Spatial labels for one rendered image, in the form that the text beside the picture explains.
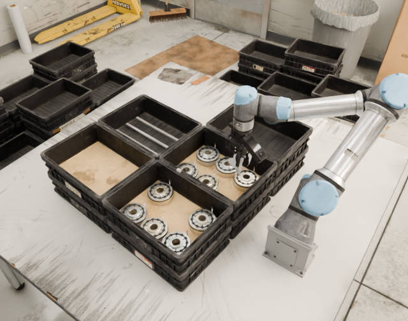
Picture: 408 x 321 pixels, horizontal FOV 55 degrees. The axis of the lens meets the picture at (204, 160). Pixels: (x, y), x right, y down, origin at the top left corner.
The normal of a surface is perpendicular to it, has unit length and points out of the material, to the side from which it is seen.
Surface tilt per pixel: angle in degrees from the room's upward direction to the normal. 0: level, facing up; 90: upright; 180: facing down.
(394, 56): 75
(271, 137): 0
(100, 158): 0
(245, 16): 90
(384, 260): 0
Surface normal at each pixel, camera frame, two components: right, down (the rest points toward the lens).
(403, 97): -0.06, -0.15
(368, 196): 0.00, -0.73
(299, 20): -0.58, 0.55
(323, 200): -0.22, 0.07
